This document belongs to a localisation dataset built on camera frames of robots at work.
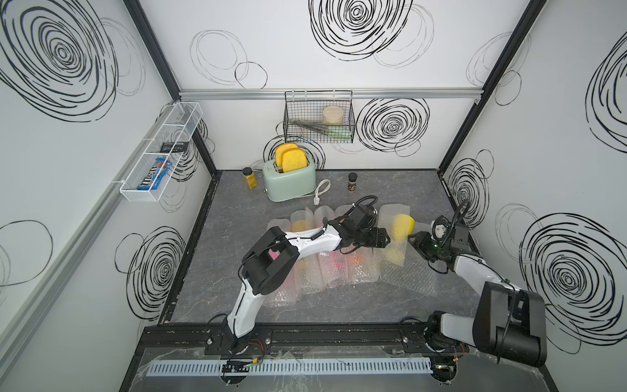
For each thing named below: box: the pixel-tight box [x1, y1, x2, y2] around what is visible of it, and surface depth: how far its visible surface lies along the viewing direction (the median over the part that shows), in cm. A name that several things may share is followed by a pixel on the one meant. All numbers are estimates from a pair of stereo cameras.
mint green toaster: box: [262, 159, 318, 203], surface depth 104 cm
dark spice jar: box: [347, 171, 359, 194], surface depth 110 cm
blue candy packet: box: [137, 157, 174, 191], surface depth 72 cm
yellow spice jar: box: [242, 166, 258, 190], surface depth 111 cm
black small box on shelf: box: [160, 141, 189, 153], surface depth 80 cm
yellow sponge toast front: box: [281, 148, 308, 174], surface depth 101 cm
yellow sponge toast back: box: [275, 142, 299, 168], surface depth 100 cm
